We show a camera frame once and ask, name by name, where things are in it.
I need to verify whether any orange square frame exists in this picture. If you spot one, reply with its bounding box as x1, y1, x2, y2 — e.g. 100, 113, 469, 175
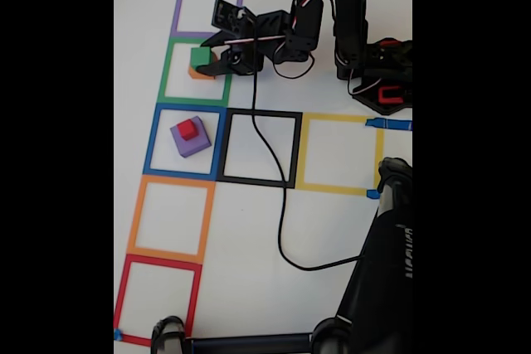
126, 174, 217, 264

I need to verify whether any green square frame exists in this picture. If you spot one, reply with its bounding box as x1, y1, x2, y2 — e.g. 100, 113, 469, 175
157, 36, 236, 107

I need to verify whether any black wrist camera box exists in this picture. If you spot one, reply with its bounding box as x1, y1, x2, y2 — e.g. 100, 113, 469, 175
210, 0, 258, 38

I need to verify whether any thin servo wire loop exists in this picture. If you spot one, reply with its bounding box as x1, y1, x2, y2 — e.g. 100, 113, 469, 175
272, 51, 315, 80

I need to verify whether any yellow square frame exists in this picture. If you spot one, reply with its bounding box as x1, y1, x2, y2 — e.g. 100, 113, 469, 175
295, 112, 385, 196

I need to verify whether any black camera cable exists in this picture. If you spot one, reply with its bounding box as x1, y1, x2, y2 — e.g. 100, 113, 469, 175
247, 17, 366, 271

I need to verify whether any black square frame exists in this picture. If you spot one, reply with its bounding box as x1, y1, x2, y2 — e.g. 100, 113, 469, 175
215, 108, 303, 189

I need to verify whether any green cube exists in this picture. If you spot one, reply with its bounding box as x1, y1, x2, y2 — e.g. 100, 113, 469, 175
190, 46, 212, 67

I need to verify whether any purple square frame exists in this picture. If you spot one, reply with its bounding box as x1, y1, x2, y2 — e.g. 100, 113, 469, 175
169, 0, 246, 40

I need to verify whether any large purple cube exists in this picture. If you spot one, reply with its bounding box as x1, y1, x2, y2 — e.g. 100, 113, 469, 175
169, 115, 212, 160

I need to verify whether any orange cube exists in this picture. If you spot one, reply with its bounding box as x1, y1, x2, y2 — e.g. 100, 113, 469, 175
188, 53, 220, 80

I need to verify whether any red base clamp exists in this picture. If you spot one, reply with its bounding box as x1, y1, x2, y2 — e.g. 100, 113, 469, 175
377, 85, 404, 105

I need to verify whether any black camera tripod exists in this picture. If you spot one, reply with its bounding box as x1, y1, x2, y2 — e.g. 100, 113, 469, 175
149, 158, 413, 354

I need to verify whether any blue square frame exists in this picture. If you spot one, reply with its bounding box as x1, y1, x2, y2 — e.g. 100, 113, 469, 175
143, 103, 228, 181

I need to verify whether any small red cube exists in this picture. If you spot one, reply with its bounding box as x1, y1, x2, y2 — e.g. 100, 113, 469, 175
177, 119, 197, 141

